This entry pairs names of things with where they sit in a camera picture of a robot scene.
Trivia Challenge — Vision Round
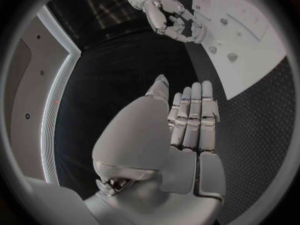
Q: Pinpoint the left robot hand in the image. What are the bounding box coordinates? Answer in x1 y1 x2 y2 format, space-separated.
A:
83 74 227 225

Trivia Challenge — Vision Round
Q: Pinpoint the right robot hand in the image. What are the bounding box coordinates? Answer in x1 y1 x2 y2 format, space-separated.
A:
141 0 209 44

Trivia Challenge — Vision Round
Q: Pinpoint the white task board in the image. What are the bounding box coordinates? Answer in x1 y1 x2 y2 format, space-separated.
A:
184 0 289 101

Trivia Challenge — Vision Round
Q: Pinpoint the grey gear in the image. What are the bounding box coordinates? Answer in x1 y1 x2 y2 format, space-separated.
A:
226 52 240 63

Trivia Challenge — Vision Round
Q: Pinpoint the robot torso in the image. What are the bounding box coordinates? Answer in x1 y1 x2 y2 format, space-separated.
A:
3 5 82 187

